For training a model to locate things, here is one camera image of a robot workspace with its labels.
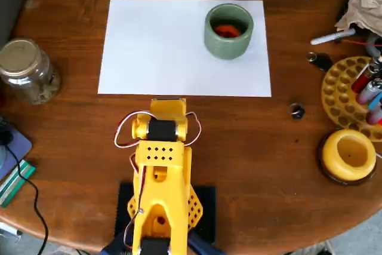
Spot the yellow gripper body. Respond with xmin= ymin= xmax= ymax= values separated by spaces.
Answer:
xmin=150 ymin=97 xmax=188 ymax=123

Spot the orange printed plastic object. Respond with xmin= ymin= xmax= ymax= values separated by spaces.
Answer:
xmin=213 ymin=23 xmax=242 ymax=38

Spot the yellow perforated robot base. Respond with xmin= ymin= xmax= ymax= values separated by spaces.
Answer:
xmin=127 ymin=185 xmax=205 ymax=234

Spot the green ceramic cup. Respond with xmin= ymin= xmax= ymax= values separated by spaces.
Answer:
xmin=204 ymin=3 xmax=255 ymax=60

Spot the white paper sheet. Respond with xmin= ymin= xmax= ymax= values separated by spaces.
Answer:
xmin=97 ymin=0 xmax=272 ymax=98

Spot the glass jar with gold lid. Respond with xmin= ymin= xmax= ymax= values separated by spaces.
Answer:
xmin=0 ymin=38 xmax=61 ymax=106

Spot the purple notebook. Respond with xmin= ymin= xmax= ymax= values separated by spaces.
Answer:
xmin=0 ymin=116 xmax=33 ymax=181

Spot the black plug adapter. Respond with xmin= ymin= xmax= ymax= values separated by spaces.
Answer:
xmin=0 ymin=117 xmax=14 ymax=146

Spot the yellow round holed holder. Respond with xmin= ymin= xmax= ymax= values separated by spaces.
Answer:
xmin=321 ymin=56 xmax=382 ymax=142

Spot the yellow round bowl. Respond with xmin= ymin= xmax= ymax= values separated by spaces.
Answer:
xmin=322 ymin=128 xmax=377 ymax=182

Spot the green white striped book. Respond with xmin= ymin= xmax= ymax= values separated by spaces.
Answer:
xmin=0 ymin=159 xmax=38 ymax=208

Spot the white marker pen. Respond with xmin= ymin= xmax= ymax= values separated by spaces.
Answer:
xmin=310 ymin=27 xmax=357 ymax=46

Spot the pink lighter with silver top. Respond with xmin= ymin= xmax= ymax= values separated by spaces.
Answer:
xmin=356 ymin=78 xmax=382 ymax=105

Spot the white pen with black cap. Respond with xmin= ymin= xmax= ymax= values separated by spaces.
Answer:
xmin=0 ymin=222 xmax=23 ymax=239

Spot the pink red lighter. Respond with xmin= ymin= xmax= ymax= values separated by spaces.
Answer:
xmin=366 ymin=107 xmax=382 ymax=125

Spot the blue lighter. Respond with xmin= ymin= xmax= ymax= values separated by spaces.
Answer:
xmin=367 ymin=92 xmax=382 ymax=112

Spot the grey metal shackle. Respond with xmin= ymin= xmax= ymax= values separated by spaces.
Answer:
xmin=365 ymin=32 xmax=382 ymax=57

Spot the crumpled brown paper bag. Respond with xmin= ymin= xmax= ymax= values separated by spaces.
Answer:
xmin=334 ymin=0 xmax=382 ymax=37

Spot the black power cable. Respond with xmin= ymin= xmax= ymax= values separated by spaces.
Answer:
xmin=0 ymin=135 xmax=50 ymax=255

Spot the black key fob with ring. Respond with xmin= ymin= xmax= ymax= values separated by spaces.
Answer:
xmin=306 ymin=52 xmax=334 ymax=72

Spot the thin red wire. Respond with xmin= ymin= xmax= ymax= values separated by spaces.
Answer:
xmin=341 ymin=39 xmax=382 ymax=47

